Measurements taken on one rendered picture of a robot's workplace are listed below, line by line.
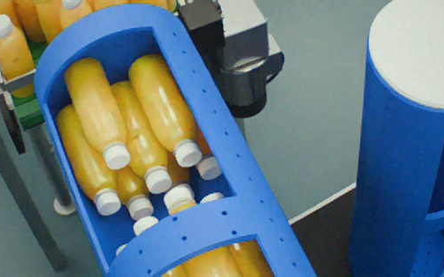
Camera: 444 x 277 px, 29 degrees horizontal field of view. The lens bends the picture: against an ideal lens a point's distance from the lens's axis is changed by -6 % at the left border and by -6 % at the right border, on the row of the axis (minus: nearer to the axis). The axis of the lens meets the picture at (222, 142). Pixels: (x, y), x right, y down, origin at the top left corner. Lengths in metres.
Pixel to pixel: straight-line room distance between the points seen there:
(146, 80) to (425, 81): 0.49
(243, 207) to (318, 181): 1.43
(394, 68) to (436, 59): 0.09
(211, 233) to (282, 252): 0.10
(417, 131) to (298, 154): 1.12
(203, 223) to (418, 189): 0.69
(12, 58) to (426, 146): 0.80
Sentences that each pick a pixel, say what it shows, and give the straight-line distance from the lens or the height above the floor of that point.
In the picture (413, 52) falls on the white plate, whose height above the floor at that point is 1.04.
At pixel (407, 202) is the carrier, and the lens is 1.85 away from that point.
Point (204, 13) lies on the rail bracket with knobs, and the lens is 1.73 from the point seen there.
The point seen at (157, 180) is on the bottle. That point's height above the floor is 1.08.
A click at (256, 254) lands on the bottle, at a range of 1.29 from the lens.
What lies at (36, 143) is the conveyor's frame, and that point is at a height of 0.38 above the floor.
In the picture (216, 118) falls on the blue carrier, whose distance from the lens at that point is 1.34.
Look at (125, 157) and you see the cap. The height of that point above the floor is 1.12.
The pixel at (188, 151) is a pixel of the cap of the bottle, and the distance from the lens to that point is 1.40.
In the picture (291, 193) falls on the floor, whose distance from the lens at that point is 2.64.
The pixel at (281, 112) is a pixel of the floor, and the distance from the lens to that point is 2.80.
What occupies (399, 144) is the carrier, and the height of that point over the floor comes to 0.88.
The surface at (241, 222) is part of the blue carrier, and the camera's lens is 1.22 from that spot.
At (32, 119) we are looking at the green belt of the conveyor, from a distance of 1.81.
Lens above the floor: 2.29
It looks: 57 degrees down
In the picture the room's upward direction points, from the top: 8 degrees counter-clockwise
